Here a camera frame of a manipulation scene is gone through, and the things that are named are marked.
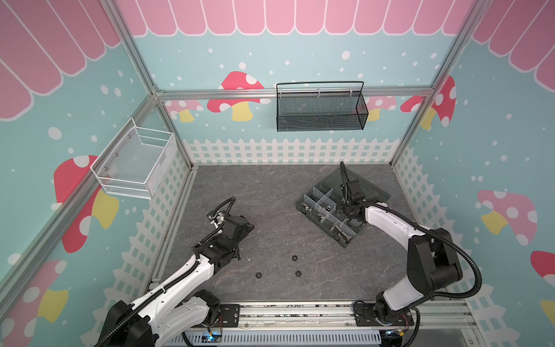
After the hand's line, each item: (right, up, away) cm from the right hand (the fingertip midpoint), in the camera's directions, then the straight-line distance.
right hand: (341, 208), depth 93 cm
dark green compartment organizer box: (-7, +1, +8) cm, 10 cm away
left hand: (-43, -7, -8) cm, 44 cm away
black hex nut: (-35, -25, -10) cm, 44 cm away
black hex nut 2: (-19, -24, -9) cm, 32 cm away
